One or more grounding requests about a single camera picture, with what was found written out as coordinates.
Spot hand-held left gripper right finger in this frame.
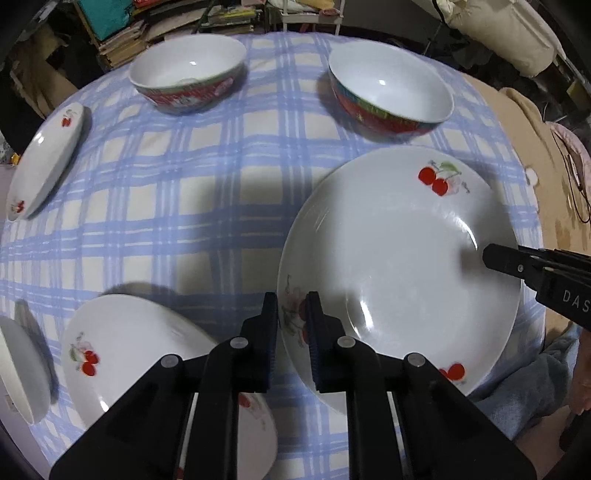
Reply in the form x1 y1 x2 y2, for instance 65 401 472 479
306 292 537 480

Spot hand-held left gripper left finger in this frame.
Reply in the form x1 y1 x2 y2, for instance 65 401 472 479
48 292 279 480

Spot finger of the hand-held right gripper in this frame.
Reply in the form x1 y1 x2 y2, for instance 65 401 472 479
482 243 591 280

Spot large white cherry-print plate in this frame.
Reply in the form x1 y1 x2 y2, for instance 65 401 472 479
277 147 523 416

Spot white bowl with red outside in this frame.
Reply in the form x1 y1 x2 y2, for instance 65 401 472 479
328 47 456 144
128 34 247 116

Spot tan patterned blanket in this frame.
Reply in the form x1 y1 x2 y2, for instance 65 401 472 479
462 76 591 335

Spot pink cloth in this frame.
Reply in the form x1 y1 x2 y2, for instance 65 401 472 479
551 122 591 188

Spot blue checked cloth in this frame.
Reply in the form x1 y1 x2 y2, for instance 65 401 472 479
0 31 549 480

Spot cream cushion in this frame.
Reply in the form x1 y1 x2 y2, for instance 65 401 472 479
436 0 566 78

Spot white metal rack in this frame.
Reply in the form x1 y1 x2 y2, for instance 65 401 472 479
277 0 343 37

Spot stack of books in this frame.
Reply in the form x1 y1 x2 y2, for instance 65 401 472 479
98 19 158 71

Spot wooden shelf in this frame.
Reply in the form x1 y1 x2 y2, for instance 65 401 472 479
74 0 264 71

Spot cardboard pieces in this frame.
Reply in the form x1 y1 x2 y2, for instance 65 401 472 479
8 25 80 118

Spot teal bag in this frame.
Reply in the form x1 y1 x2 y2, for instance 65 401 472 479
76 0 136 41

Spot black cable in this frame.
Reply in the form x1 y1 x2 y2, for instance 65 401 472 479
553 133 591 223

